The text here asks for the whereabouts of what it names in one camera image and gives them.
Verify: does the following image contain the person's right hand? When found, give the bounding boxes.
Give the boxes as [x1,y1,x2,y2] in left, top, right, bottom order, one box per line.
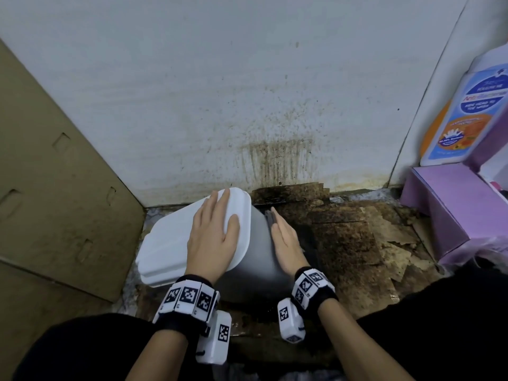
[270,206,311,278]

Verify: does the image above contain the person's left hand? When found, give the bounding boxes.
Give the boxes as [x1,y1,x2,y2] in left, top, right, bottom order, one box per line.
[185,189,241,285]

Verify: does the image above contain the white lidded trash bin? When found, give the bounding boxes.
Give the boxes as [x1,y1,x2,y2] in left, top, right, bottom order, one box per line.
[134,187,297,305]

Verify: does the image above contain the person's right forearm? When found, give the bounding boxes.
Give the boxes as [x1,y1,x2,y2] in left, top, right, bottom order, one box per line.
[317,299,415,381]

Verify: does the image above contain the person's left forearm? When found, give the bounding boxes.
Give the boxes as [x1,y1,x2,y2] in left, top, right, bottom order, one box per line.
[125,329,189,381]

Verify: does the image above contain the person's black clothing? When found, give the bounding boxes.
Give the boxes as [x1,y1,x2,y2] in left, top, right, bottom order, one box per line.
[12,265,508,381]

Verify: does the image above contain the stained brown cardboard sheet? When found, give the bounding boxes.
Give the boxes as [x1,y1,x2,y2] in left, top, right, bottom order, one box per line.
[134,182,445,361]

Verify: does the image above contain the left wrist marker band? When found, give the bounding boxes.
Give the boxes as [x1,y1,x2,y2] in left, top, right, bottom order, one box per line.
[152,274,233,366]

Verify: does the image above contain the brown cardboard panel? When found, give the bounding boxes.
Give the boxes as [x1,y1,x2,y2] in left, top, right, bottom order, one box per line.
[0,37,146,381]

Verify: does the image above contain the purple cardboard display box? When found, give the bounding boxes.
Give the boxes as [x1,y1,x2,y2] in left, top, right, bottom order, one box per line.
[398,106,508,270]

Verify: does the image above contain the white bottle blue orange label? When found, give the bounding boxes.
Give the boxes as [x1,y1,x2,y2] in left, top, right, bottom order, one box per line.
[419,43,508,167]

